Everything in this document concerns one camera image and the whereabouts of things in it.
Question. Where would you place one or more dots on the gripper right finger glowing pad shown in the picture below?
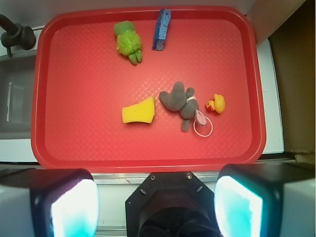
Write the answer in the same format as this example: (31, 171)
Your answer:
(266, 200)

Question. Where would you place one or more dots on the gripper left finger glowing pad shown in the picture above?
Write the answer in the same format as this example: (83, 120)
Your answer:
(48, 203)

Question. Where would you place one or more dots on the yellow sponge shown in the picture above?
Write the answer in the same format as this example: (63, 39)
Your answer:
(140, 112)

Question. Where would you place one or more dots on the blue sponge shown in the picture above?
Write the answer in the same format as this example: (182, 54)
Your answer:
(161, 29)

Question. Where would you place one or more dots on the yellow rubber duck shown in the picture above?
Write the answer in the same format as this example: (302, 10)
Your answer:
(218, 104)

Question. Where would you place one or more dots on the grey plush mouse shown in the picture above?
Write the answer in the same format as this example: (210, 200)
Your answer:
(185, 102)

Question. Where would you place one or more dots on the brown cardboard box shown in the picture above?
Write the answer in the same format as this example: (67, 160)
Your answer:
(293, 47)

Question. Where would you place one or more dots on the red plastic tray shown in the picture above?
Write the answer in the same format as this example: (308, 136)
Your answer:
(82, 83)

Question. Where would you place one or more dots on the dark sink faucet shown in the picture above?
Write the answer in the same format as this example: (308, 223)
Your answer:
(16, 35)

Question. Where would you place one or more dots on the green fuzzy plush toy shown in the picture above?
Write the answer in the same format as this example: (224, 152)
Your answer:
(129, 43)

